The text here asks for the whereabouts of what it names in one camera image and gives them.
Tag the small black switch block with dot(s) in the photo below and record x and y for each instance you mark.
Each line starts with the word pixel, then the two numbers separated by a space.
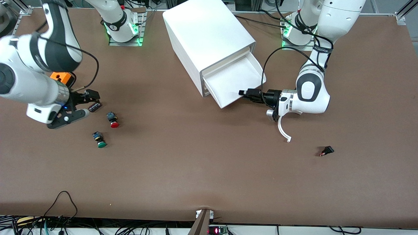
pixel 95 107

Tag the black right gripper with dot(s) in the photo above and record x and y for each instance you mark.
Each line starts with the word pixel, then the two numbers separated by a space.
pixel 77 98

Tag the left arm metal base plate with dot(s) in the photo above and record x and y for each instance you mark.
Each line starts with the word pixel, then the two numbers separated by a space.
pixel 302 47

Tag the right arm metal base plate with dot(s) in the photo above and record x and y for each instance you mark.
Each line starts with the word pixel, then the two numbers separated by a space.
pixel 143 29

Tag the white drawer cabinet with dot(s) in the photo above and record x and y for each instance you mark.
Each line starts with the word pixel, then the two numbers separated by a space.
pixel 202 29

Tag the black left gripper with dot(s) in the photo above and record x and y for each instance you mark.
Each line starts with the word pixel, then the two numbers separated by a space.
pixel 272 96

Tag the white curved plastic arc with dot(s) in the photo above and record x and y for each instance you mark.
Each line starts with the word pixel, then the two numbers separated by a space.
pixel 283 132

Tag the camera mount post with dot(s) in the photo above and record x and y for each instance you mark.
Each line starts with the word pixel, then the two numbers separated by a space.
pixel 200 225

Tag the orange button box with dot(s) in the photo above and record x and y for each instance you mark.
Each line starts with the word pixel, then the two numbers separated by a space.
pixel 62 77

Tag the red push button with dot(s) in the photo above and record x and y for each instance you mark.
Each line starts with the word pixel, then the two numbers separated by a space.
pixel 113 121

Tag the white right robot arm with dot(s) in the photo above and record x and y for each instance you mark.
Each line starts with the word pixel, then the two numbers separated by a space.
pixel 29 85

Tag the green push button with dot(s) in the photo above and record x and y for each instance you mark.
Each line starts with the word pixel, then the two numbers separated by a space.
pixel 99 140

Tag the black rocker switch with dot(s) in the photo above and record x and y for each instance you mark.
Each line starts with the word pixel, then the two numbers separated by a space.
pixel 327 150

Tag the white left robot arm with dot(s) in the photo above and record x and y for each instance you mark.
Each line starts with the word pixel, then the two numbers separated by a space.
pixel 313 94

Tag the device with red display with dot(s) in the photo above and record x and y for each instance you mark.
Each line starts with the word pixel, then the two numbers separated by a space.
pixel 217 230

